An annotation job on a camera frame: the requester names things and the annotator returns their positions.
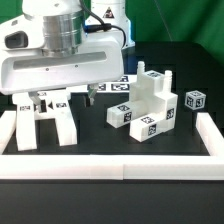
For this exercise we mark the white chair seat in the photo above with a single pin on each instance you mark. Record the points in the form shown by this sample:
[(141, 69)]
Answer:
[(156, 103)]

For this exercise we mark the white left fence rail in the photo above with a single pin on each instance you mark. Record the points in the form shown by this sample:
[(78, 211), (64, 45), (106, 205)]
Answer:
[(7, 128)]

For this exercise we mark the white right fence rail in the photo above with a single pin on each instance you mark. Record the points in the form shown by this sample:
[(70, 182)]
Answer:
[(210, 135)]

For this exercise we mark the white fence rail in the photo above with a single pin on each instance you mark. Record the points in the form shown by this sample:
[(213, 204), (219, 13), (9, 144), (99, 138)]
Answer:
[(98, 167), (7, 128), (210, 135)]

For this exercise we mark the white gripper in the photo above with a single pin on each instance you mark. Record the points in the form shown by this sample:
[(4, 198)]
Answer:
[(48, 53)]

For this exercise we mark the white marker base plate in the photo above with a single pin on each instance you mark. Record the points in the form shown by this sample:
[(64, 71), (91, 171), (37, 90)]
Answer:
[(120, 86)]

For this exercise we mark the white front fence rail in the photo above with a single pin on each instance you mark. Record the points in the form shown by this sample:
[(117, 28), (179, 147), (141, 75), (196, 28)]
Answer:
[(98, 167)]

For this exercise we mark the white tagged cube far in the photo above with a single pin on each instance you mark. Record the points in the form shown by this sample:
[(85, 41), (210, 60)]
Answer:
[(195, 99)]

